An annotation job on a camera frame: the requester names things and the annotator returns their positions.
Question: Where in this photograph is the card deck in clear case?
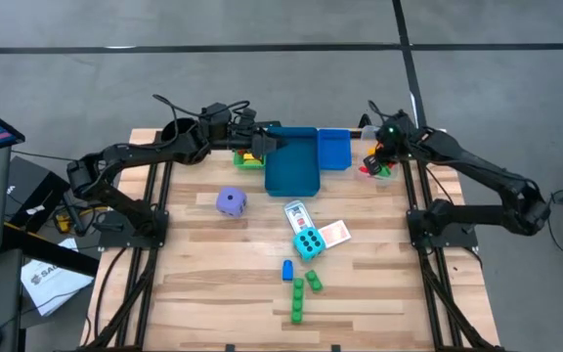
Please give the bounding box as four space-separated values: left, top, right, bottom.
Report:
281 199 316 236

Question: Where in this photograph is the green four-stud block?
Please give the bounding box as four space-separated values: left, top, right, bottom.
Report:
289 277 307 326

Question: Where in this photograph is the black desk bar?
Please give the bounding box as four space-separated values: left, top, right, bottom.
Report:
1 221 102 279

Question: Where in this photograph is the white printed paper bag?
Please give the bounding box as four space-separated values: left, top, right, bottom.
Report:
19 237 96 319

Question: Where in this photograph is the purple foam die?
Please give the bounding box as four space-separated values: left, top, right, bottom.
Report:
215 186 249 219

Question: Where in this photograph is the green mesh basket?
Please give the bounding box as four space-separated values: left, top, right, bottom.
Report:
232 148 268 171

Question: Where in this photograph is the clear plastic bin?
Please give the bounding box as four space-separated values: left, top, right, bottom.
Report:
359 124 405 189

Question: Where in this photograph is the black aluminium table frame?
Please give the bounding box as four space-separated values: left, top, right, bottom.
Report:
83 124 507 352

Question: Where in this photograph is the large teal tray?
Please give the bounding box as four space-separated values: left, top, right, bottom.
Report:
264 126 323 198

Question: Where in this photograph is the green two-stud block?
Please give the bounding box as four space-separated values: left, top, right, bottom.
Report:
304 268 325 293

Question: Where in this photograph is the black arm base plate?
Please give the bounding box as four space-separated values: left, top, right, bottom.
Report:
97 208 171 249
406 208 480 249

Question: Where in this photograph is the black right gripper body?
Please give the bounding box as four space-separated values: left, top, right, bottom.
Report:
371 110 427 165

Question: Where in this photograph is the black case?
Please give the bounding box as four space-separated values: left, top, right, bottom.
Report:
4 154 70 232

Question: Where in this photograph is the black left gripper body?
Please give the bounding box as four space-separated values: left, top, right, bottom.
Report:
201 101 280 158

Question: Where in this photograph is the black cup with monster face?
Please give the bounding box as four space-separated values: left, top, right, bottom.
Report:
160 116 200 144

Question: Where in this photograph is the orange-backed card deck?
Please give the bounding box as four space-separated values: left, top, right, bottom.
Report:
317 218 353 249

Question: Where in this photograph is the small blue bin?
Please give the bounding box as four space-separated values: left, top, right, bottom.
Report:
317 127 353 172

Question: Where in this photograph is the cyan foam die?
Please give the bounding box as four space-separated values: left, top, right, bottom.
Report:
291 226 327 263

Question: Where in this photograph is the black cable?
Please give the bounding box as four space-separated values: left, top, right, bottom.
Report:
92 245 129 341

